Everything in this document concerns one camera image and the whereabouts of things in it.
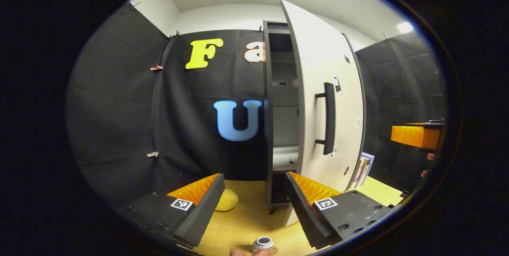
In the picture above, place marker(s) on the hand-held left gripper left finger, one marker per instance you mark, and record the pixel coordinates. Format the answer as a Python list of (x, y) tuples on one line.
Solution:
[(203, 212)]

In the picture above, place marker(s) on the small silver clip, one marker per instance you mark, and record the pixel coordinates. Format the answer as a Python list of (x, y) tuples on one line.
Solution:
[(152, 154)]

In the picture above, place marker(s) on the beige cabinet door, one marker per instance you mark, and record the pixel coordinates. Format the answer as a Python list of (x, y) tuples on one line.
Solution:
[(318, 57)]

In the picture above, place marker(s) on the blue-grey cover book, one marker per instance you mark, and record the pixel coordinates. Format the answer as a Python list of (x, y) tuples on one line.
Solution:
[(369, 162)]

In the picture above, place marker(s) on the small red clip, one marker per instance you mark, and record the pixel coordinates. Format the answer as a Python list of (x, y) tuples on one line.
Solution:
[(156, 67)]

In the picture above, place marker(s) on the yellow lemon-shaped object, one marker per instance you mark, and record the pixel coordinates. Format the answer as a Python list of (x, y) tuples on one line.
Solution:
[(227, 201)]

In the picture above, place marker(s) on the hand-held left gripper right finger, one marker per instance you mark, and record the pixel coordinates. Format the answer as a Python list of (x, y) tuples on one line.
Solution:
[(304, 212)]

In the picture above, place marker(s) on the small ceiling light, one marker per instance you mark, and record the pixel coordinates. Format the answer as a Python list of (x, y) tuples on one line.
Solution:
[(405, 27)]

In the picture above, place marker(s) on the white spine book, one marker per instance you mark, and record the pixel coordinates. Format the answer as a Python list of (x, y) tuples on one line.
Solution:
[(360, 170)]

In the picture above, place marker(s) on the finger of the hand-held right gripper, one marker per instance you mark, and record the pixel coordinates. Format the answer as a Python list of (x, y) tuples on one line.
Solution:
[(413, 136)]

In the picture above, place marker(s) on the black backdrop cloth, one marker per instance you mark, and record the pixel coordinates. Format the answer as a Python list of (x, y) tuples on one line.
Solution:
[(119, 109)]

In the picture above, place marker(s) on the dark grey cabinet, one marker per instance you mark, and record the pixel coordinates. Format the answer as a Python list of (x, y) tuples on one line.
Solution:
[(280, 101)]

